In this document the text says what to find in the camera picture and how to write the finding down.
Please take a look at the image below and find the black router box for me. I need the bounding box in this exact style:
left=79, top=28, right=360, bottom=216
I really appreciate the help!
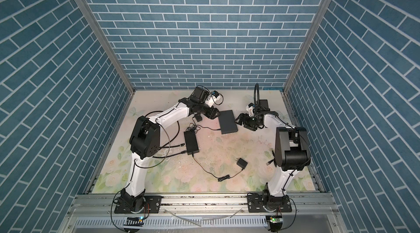
left=218, top=110, right=238, bottom=135

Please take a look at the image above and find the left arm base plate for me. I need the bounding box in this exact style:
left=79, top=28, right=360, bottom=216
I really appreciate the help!
left=113, top=195, right=163, bottom=214

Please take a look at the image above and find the thick black ethernet cable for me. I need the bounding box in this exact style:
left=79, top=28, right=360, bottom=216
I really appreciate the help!
left=144, top=110, right=188, bottom=160

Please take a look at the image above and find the black power adapter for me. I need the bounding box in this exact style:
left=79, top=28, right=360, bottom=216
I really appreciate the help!
left=192, top=155, right=248, bottom=182
left=186, top=114, right=221, bottom=133

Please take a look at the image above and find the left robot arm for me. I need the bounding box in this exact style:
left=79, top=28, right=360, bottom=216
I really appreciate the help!
left=121, top=85, right=224, bottom=206

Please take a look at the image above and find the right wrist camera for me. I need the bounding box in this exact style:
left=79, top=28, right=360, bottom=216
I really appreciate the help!
left=246, top=103, right=256, bottom=117

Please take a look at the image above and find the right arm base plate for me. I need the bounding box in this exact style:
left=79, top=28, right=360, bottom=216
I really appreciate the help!
left=246, top=193, right=292, bottom=213

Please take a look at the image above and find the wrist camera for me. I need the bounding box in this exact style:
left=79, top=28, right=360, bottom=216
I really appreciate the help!
left=246, top=103, right=256, bottom=117
left=205, top=91, right=220, bottom=107

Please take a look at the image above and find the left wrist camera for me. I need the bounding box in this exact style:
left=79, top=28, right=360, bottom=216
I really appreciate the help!
left=205, top=91, right=220, bottom=107

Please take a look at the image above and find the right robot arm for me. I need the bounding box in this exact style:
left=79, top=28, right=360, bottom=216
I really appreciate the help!
left=235, top=98, right=311, bottom=199

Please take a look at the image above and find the aluminium rail frame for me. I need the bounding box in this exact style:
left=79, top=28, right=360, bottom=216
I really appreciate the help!
left=59, top=191, right=346, bottom=233

